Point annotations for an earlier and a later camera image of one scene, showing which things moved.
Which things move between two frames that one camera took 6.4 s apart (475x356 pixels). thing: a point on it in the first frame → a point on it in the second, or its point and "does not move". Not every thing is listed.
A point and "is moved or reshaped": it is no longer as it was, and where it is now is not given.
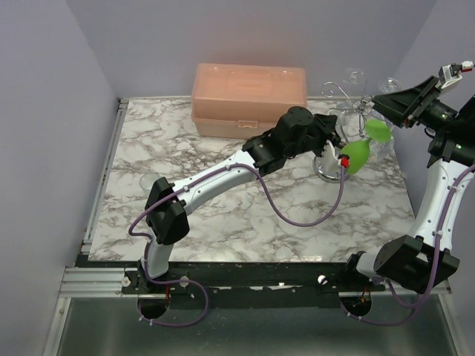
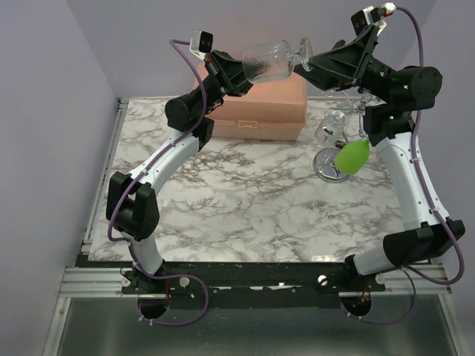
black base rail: x=247 y=285 does not move
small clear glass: x=147 y=180 is moved or reshaped
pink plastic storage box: x=243 y=100 does not move
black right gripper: x=395 y=107 → x=351 y=58
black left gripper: x=325 y=127 → x=227 y=74
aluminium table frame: x=93 y=282 does not move
